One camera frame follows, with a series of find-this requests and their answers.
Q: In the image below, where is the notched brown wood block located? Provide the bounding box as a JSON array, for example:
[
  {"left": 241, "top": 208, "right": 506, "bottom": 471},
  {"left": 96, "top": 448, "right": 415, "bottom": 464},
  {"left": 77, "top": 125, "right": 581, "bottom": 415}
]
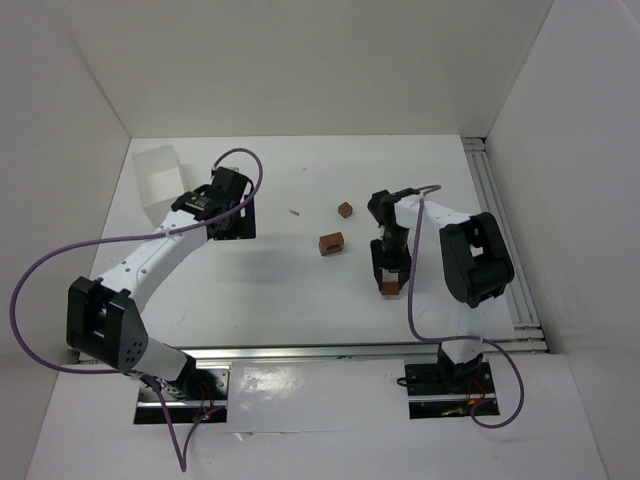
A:
[{"left": 380, "top": 282, "right": 401, "bottom": 296}]

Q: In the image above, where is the U-shaped brown wood block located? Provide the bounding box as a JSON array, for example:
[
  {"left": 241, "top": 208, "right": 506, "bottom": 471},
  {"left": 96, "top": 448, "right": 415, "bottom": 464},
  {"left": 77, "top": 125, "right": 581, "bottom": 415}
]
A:
[{"left": 319, "top": 232, "right": 344, "bottom": 251}]

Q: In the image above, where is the white perforated plastic box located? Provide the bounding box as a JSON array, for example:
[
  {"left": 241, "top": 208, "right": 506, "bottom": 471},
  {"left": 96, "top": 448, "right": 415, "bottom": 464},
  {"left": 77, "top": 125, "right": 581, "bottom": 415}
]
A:
[{"left": 132, "top": 145, "right": 187, "bottom": 226}]

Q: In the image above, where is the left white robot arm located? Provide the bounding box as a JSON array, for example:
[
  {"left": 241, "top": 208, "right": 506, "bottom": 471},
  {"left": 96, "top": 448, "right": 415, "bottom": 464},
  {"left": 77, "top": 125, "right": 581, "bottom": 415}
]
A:
[{"left": 66, "top": 167, "right": 256, "bottom": 399}]

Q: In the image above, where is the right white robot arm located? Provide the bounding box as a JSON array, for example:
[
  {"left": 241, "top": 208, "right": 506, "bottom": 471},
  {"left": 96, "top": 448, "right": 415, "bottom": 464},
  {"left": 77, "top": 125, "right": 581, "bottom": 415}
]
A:
[{"left": 367, "top": 185, "right": 515, "bottom": 393}]

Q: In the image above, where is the small brown wood cube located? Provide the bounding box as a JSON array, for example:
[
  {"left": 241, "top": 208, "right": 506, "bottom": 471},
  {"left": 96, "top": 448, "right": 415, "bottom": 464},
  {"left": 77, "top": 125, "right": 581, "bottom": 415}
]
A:
[{"left": 337, "top": 202, "right": 353, "bottom": 218}]

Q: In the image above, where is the white front cover board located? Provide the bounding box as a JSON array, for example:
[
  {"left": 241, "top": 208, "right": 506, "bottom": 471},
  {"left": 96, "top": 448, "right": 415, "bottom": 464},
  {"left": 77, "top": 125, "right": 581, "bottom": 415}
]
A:
[{"left": 226, "top": 360, "right": 409, "bottom": 433}]

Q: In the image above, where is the front aluminium rail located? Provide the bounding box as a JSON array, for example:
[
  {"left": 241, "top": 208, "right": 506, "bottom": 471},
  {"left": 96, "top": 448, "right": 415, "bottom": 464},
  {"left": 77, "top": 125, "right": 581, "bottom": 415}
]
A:
[{"left": 77, "top": 340, "right": 546, "bottom": 365}]

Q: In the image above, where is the aluminium rail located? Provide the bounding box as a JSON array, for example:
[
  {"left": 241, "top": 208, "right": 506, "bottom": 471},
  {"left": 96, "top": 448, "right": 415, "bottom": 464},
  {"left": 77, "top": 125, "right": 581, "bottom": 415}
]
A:
[
  {"left": 462, "top": 135, "right": 546, "bottom": 331},
  {"left": 77, "top": 340, "right": 546, "bottom": 365}
]

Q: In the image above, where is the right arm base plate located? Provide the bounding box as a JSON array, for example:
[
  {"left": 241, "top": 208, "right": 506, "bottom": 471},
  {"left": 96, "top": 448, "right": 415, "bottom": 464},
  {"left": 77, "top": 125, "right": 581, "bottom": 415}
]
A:
[{"left": 396, "top": 362, "right": 495, "bottom": 397}]

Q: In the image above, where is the right side aluminium rail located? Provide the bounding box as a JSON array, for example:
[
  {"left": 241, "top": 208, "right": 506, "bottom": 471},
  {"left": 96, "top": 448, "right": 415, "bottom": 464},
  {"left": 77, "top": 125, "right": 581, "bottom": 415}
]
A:
[{"left": 462, "top": 135, "right": 546, "bottom": 331}]

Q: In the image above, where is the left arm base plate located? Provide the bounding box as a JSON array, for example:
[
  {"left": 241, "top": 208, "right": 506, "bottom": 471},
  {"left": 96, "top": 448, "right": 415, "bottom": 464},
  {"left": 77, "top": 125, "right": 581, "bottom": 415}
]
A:
[{"left": 154, "top": 366, "right": 229, "bottom": 405}]

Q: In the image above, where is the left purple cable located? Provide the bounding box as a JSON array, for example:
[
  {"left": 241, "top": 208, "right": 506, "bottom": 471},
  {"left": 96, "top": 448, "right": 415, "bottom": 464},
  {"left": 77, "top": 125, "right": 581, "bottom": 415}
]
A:
[{"left": 8, "top": 148, "right": 265, "bottom": 474}]

